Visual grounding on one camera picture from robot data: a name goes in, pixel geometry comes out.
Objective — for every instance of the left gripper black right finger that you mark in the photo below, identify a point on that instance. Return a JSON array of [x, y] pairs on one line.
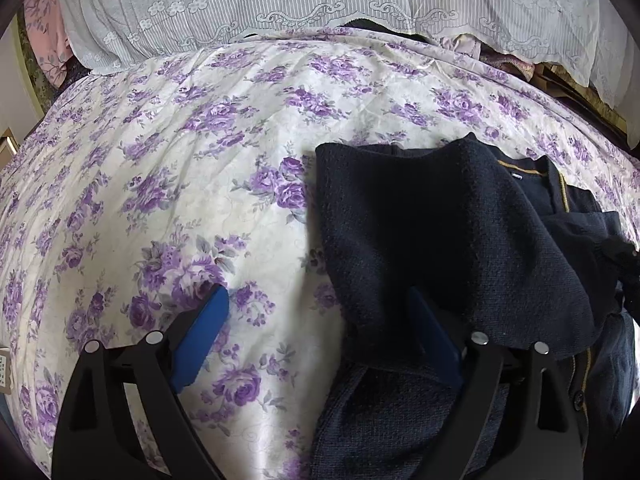
[[512, 418]]

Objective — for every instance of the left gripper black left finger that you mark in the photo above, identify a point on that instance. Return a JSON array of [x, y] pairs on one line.
[[121, 417]]

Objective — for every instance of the navy knit cardigan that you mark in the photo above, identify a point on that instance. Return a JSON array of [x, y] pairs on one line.
[[497, 244]]

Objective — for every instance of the purple floral bed sheet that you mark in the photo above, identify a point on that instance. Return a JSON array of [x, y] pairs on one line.
[[140, 188]]

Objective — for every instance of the dark wooden headboard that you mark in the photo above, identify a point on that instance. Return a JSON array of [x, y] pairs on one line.
[[584, 101]]

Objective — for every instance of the white lace cover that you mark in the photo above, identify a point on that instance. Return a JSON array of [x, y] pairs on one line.
[[586, 37]]

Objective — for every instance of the pink floral blanket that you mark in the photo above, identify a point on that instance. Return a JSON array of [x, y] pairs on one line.
[[47, 36]]

